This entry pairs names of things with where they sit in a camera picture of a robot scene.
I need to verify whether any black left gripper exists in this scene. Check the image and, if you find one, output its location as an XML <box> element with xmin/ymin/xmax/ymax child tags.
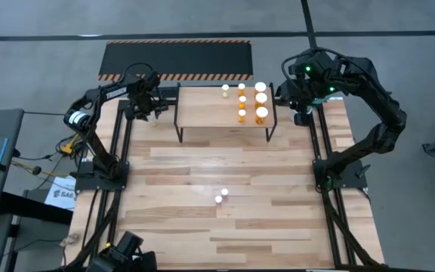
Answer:
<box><xmin>125</xmin><ymin>70</ymin><xmax>170</xmax><ymax>122</ymax></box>

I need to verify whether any black stand bar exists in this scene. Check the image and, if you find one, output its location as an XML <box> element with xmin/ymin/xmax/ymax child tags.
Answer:
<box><xmin>0</xmin><ymin>191</ymin><xmax>74</xmax><ymax>226</ymax></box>

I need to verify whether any crumpled beige scrap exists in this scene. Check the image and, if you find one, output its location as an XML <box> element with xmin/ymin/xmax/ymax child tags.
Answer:
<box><xmin>59</xmin><ymin>233</ymin><xmax>82</xmax><ymax>247</ymax></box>

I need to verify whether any wooden shelf with black legs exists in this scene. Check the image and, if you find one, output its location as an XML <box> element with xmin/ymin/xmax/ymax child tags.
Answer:
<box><xmin>174</xmin><ymin>82</ymin><xmax>279</xmax><ymax>144</ymax></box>

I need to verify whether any black floor tape strip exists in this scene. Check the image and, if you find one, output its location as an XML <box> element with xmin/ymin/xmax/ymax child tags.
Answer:
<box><xmin>0</xmin><ymin>29</ymin><xmax>435</xmax><ymax>42</ymax></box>
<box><xmin>301</xmin><ymin>0</ymin><xmax>319</xmax><ymax>50</ymax></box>

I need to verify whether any black hazard-striped floor mat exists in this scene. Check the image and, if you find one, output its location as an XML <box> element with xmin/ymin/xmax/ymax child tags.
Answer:
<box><xmin>97</xmin><ymin>39</ymin><xmax>255</xmax><ymax>82</ymax></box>

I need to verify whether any white printed paper sheet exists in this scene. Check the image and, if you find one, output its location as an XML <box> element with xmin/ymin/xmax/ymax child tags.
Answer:
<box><xmin>45</xmin><ymin>176</ymin><xmax>78</xmax><ymax>212</ymax></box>

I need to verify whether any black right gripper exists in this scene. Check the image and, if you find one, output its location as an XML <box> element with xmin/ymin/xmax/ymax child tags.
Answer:
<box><xmin>276</xmin><ymin>51</ymin><xmax>342</xmax><ymax>128</ymax></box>

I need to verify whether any yellow cable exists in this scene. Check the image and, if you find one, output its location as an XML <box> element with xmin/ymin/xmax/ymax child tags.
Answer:
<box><xmin>60</xmin><ymin>134</ymin><xmax>81</xmax><ymax>155</ymax></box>

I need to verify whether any grey monitor with blue edge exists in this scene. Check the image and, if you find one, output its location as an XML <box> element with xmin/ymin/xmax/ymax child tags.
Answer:
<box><xmin>0</xmin><ymin>108</ymin><xmax>25</xmax><ymax>221</ymax></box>

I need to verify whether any black boxy device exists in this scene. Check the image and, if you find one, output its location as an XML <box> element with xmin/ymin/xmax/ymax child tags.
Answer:
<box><xmin>85</xmin><ymin>230</ymin><xmax>158</xmax><ymax>272</ymax></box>

